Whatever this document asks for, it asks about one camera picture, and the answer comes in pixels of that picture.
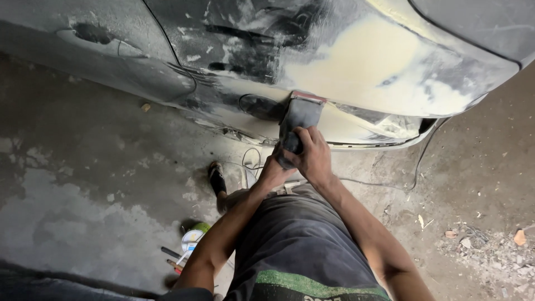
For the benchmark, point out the person's left hand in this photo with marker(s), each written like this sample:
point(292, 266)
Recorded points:
point(272, 170)

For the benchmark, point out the person's right hand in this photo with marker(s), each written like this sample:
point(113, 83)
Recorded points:
point(312, 155)

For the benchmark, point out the grey electric sander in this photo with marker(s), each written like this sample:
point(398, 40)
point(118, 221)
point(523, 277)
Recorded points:
point(297, 125)

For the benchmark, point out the black sandal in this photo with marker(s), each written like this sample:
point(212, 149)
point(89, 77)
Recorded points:
point(217, 177)

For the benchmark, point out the dark shorts with green band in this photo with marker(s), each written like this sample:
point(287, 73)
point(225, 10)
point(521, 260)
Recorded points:
point(301, 251)

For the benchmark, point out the round tin with green lid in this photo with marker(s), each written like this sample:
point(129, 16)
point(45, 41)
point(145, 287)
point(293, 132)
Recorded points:
point(193, 238)

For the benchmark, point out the grey car body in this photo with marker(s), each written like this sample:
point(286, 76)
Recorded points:
point(267, 58)

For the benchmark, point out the small wood chip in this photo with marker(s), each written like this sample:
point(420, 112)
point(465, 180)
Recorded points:
point(145, 107)

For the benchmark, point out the heap of rubble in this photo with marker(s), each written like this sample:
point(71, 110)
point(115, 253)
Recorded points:
point(493, 259)

